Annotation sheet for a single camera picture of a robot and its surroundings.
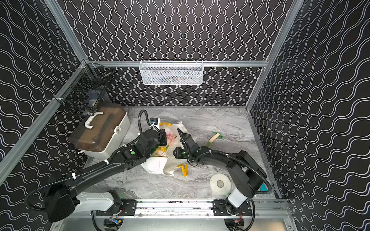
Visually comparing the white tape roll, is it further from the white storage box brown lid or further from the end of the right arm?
the white storage box brown lid

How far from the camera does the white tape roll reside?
813 millimetres

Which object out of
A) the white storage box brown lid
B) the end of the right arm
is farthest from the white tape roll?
the white storage box brown lid
